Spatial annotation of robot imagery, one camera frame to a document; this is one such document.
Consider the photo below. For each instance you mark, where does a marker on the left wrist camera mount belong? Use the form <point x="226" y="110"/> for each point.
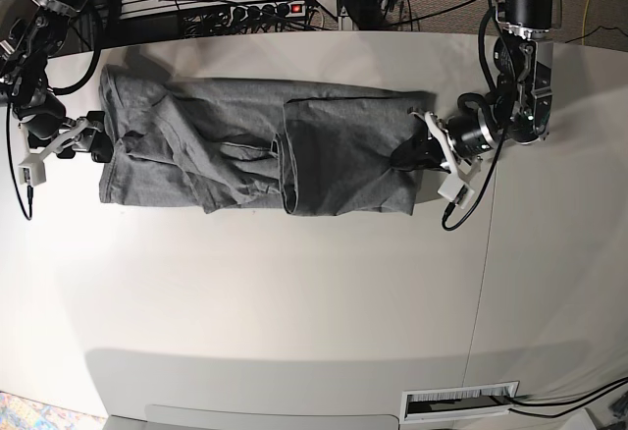
<point x="455" y="187"/>

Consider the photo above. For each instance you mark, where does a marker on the grey T-shirt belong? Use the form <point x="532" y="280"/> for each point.
<point x="309" y="148"/>

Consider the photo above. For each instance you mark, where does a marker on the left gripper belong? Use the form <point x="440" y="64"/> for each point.
<point x="468" y="134"/>

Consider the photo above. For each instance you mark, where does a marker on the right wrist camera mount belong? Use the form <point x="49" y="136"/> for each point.
<point x="31" y="170"/>

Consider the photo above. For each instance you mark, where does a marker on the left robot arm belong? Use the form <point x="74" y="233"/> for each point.
<point x="515" y="55"/>

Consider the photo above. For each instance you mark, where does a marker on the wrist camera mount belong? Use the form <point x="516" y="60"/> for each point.
<point x="31" y="170"/>
<point x="455" y="187"/>

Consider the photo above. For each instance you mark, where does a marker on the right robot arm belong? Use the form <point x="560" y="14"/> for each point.
<point x="27" y="93"/>

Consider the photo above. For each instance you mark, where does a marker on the white cable grommet tray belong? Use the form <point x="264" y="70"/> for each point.
<point x="461" y="403"/>

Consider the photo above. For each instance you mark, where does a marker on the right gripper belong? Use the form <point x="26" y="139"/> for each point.
<point x="92" y="139"/>

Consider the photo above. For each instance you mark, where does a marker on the white power strip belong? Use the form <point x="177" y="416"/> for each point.
<point x="266" y="12"/>

